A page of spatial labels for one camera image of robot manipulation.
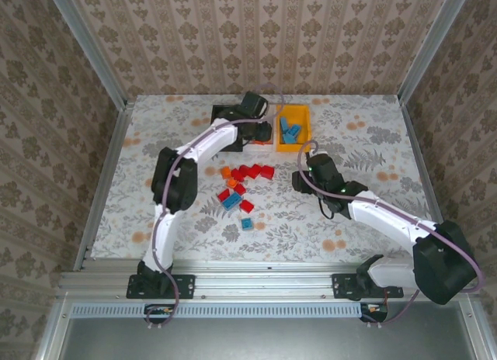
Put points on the orange lego brick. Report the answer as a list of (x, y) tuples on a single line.
[(225, 172), (232, 182), (261, 143)]

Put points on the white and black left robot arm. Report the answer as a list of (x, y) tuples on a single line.
[(174, 181)]

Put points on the white plastic bin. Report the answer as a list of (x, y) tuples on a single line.
[(261, 149)]

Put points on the long blue lego brick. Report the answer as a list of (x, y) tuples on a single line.
[(290, 139), (231, 202)]

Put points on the black plastic bin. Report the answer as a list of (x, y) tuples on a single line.
[(217, 112)]

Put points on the red lego brick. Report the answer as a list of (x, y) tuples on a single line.
[(240, 189), (237, 175), (224, 195), (246, 206), (255, 170), (267, 172), (244, 169)]

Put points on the floral patterned table cover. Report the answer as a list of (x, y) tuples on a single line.
[(349, 142)]

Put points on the orange plastic bin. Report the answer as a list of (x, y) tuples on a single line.
[(303, 119)]

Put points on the black controller box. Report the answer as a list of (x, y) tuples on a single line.
[(378, 311), (155, 312)]

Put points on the grey metal sheet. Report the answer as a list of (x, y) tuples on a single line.
[(272, 340)]

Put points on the aluminium table side rail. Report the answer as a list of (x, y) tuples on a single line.
[(428, 185), (105, 185)]

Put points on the aluminium frame post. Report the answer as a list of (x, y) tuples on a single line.
[(432, 46), (88, 46)]

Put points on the aluminium lower frame rail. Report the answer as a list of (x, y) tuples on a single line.
[(479, 329), (50, 333)]

